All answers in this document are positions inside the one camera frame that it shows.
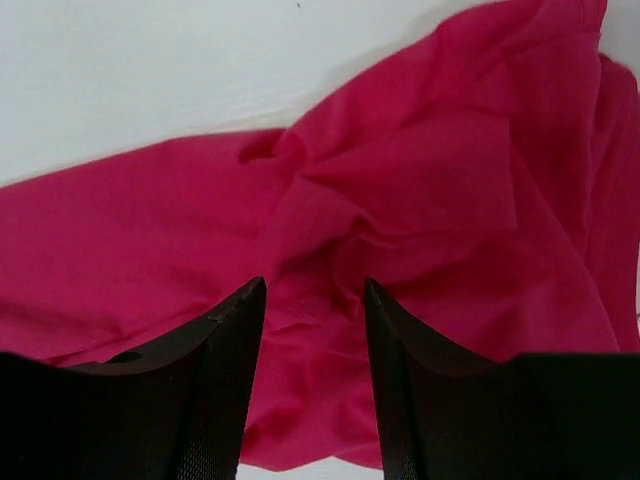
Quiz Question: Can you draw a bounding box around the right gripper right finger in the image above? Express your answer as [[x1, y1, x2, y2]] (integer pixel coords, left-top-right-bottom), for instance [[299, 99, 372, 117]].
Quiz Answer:
[[364, 280, 639, 479]]

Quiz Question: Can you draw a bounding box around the pink t-shirt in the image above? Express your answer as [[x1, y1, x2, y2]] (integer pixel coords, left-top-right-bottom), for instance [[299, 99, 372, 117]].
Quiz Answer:
[[1, 1, 639, 471]]

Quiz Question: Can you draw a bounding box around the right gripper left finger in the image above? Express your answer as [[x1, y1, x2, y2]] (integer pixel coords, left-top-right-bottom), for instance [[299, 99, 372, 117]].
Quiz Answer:
[[1, 277, 266, 479]]

